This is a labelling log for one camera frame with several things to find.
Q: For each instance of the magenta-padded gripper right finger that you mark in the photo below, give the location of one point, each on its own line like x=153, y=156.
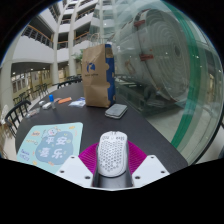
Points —
x=150, y=168

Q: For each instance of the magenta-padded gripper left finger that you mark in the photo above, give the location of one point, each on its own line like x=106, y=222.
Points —
x=71, y=168

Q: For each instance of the white perforated computer mouse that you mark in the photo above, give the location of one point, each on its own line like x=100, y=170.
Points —
x=112, y=153

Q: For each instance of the light blue printed mouse pad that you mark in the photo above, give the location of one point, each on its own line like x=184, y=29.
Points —
x=50, y=146

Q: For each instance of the blue and white plastic packet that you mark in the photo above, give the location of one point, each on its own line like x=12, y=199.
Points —
x=77, y=103

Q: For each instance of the grey zippered case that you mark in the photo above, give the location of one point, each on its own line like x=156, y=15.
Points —
x=116, y=111

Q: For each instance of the white rectangular box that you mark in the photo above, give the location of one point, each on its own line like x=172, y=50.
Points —
x=47, y=105

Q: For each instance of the clear plastic packet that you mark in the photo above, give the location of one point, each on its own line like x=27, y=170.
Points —
x=32, y=112

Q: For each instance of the flat orange packet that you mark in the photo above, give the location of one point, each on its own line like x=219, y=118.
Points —
x=65, y=100

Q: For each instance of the small blue-capped bottle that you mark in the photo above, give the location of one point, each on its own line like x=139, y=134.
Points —
x=51, y=100

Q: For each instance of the small white box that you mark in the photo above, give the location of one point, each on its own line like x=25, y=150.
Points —
x=41, y=103

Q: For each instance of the group of dark chairs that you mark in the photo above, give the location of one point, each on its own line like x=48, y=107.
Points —
x=33, y=91

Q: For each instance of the black chair with curved back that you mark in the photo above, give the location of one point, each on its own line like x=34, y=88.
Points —
x=68, y=82

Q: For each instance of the white lattice chair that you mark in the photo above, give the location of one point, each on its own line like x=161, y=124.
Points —
x=3, y=115

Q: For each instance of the brown paper bag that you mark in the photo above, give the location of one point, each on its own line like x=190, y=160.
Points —
x=95, y=80

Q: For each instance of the large white ribbed cylinder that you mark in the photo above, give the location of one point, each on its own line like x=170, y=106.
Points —
x=163, y=56

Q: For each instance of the green potted plant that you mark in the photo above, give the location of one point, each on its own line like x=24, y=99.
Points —
x=78, y=56

